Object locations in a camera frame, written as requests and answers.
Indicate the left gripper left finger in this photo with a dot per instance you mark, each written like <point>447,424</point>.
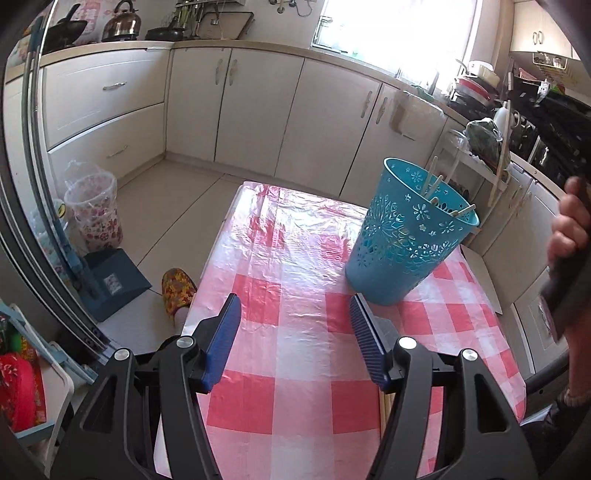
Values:
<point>213,340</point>

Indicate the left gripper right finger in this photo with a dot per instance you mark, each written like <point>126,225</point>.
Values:
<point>376,338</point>

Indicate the wooden chopstick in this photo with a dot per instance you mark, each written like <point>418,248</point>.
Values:
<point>432,181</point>

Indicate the person's right hand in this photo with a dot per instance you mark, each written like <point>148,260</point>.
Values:
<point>571,227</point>

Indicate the yellow patterned slipper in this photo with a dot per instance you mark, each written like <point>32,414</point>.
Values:
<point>177,290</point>

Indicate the pink checkered tablecloth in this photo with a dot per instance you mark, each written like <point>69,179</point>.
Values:
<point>295,400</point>

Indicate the blue dustpan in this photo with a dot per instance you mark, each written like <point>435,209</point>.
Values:
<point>108,280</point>

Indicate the blue perforated plastic basket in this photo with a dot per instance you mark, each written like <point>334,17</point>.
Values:
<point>405,237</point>

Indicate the white wooden step stool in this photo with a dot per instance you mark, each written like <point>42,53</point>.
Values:
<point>479,268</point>

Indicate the floral plastic waste bin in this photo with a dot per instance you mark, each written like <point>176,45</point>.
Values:
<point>93,202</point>

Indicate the white rolling shelf cart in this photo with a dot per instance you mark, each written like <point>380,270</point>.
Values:
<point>465,171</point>

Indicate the green plastic bag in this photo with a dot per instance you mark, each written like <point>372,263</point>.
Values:
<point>485,141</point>

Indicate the white thermos jug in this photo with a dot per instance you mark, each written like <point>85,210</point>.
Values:
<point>507,120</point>

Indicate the stacked bowls and dishes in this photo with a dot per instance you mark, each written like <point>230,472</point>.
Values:
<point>476,87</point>

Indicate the black frying pan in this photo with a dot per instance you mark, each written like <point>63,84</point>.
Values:
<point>168,34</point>

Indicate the steel kettle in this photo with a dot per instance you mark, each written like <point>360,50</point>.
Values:
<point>124,25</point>

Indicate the black wok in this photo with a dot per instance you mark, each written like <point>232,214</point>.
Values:
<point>65,32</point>

